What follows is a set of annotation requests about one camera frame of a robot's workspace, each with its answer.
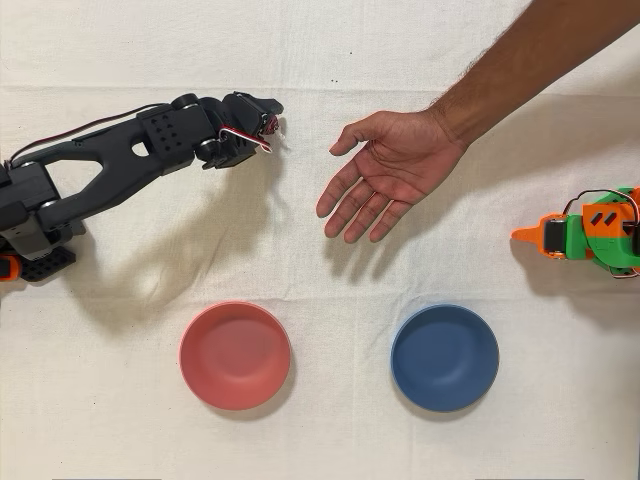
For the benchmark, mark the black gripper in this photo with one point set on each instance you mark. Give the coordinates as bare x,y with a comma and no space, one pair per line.
248,118

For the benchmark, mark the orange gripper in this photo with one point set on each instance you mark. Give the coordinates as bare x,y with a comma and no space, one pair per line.
551,237

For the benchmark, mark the red candy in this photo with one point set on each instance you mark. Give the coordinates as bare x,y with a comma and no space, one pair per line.
274,125

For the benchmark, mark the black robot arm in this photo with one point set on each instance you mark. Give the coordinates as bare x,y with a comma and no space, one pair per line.
110,160

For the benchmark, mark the person's bare forearm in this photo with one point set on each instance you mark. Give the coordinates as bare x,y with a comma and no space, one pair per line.
535,60

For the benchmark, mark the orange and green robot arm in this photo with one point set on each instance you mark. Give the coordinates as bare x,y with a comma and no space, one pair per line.
605,235

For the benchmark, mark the person's bare hand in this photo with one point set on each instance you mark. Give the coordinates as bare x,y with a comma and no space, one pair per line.
395,162

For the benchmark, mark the blue bowl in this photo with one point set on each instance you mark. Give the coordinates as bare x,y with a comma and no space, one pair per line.
445,357

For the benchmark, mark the white tablecloth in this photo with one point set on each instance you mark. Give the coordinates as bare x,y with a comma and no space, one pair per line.
320,280

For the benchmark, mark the pink bowl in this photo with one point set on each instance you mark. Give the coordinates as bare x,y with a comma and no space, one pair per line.
235,355

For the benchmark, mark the orange table clamp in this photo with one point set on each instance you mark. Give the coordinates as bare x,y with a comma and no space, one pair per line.
7,267

